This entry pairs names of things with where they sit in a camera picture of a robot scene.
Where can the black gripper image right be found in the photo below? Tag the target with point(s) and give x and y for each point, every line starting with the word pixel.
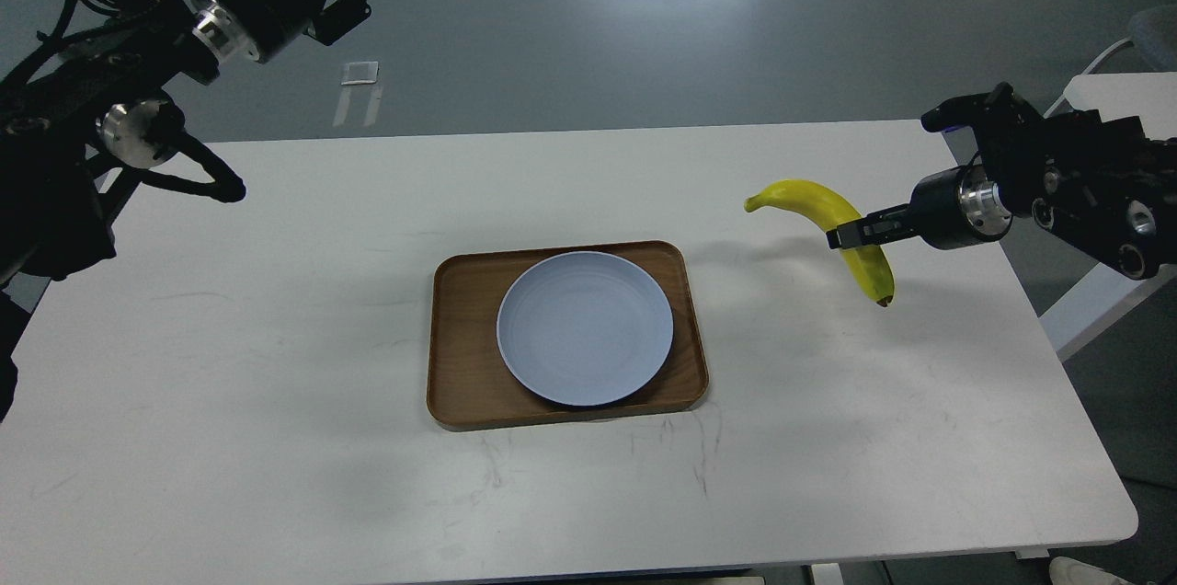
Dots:
pixel 958 208

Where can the yellow banana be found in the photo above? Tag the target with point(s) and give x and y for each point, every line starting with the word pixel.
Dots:
pixel 827 210

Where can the light blue plate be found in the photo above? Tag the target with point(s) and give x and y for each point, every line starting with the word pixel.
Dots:
pixel 584 328

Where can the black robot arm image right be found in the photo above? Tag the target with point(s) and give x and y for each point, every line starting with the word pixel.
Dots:
pixel 1102 186

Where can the white chair base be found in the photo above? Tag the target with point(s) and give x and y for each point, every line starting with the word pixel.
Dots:
pixel 1152 32

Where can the brown wooden tray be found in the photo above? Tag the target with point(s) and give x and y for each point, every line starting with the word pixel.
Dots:
pixel 469 385

